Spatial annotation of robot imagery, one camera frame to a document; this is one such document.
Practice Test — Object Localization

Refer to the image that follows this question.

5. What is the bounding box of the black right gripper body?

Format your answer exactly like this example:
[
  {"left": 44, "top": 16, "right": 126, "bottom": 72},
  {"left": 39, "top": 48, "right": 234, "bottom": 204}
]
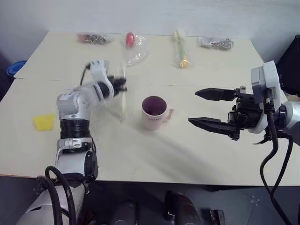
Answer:
[{"left": 226, "top": 86, "right": 266, "bottom": 132}]

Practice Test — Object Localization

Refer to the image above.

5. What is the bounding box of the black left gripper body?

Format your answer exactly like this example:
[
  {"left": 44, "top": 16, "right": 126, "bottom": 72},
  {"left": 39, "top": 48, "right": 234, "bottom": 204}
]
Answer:
[{"left": 109, "top": 76, "right": 122, "bottom": 96}]

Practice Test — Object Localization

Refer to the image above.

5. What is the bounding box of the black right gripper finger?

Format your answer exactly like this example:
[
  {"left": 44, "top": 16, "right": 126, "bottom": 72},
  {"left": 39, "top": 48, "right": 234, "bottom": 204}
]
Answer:
[
  {"left": 187, "top": 117, "right": 241, "bottom": 142},
  {"left": 195, "top": 88, "right": 238, "bottom": 102}
]

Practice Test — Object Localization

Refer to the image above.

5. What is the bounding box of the pink mug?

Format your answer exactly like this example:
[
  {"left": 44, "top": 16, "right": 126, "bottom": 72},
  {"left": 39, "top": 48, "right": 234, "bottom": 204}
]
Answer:
[{"left": 141, "top": 95, "right": 174, "bottom": 131}]

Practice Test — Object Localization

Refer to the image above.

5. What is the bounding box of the clear plastic bag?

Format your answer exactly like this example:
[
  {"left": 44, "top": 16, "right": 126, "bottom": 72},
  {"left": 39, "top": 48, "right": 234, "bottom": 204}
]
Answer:
[
  {"left": 120, "top": 32, "right": 150, "bottom": 68},
  {"left": 172, "top": 30, "right": 195, "bottom": 69}
]

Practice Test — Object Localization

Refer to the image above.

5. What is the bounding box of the red round object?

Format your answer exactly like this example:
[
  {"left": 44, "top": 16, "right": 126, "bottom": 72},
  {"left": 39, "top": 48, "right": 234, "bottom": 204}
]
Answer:
[{"left": 125, "top": 31, "right": 135, "bottom": 47}]

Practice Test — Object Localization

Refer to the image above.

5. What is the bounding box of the bag of metal screws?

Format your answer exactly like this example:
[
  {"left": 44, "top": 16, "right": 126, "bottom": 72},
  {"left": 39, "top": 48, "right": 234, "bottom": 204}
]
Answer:
[{"left": 76, "top": 32, "right": 114, "bottom": 45}]

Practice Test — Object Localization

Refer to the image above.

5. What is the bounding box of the green and yellow stick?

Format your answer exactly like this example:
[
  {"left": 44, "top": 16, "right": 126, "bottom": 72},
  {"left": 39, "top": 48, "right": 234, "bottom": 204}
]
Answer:
[{"left": 173, "top": 30, "right": 189, "bottom": 68}]

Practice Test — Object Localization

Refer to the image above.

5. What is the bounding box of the black object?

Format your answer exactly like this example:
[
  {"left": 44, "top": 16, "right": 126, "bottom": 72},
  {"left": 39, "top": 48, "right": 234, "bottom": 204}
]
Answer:
[{"left": 277, "top": 34, "right": 300, "bottom": 96}]

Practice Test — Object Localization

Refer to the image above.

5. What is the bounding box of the yellow sponge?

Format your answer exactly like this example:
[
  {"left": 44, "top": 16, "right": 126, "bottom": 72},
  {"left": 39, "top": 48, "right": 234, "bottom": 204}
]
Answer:
[{"left": 32, "top": 113, "right": 55, "bottom": 132}]

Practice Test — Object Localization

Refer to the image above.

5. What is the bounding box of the dark brown rounded shape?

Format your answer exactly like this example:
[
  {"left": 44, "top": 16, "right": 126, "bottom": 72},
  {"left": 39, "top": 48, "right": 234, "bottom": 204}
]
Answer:
[{"left": 164, "top": 190, "right": 200, "bottom": 225}]

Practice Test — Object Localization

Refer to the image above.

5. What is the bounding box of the blue round object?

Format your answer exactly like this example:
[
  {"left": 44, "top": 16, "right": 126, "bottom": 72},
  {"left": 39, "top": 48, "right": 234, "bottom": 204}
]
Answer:
[{"left": 6, "top": 60, "right": 28, "bottom": 77}]

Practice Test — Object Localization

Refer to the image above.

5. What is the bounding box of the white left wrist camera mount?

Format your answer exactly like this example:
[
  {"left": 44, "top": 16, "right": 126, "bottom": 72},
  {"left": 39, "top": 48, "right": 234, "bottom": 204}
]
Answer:
[{"left": 88, "top": 60, "right": 113, "bottom": 85}]

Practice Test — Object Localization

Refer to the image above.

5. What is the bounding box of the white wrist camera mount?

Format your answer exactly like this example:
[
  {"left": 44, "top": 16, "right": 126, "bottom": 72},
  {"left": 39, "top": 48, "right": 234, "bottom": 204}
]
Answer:
[
  {"left": 88, "top": 60, "right": 113, "bottom": 85},
  {"left": 248, "top": 60, "right": 288, "bottom": 135}
]

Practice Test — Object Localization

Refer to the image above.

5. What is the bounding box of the thin black left wrist cable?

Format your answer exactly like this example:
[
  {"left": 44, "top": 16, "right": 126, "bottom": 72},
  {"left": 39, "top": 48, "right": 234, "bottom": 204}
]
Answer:
[{"left": 79, "top": 63, "right": 92, "bottom": 86}]

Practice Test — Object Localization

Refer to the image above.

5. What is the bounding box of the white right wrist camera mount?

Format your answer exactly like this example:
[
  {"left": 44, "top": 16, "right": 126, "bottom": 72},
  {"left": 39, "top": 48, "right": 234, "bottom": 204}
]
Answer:
[{"left": 248, "top": 60, "right": 288, "bottom": 135}]

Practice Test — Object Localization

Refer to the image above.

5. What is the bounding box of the bag of metal chain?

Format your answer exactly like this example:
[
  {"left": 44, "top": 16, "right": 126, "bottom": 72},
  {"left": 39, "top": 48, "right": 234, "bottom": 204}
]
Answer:
[{"left": 196, "top": 36, "right": 235, "bottom": 51}]

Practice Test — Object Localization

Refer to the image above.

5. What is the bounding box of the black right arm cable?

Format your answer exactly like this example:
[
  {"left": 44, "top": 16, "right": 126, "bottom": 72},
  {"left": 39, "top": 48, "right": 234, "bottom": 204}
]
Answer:
[{"left": 259, "top": 90, "right": 300, "bottom": 225}]

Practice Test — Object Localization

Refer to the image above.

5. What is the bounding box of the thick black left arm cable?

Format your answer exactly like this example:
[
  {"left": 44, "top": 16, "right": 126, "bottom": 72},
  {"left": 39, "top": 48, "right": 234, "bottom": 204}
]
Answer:
[{"left": 36, "top": 165, "right": 78, "bottom": 225}]

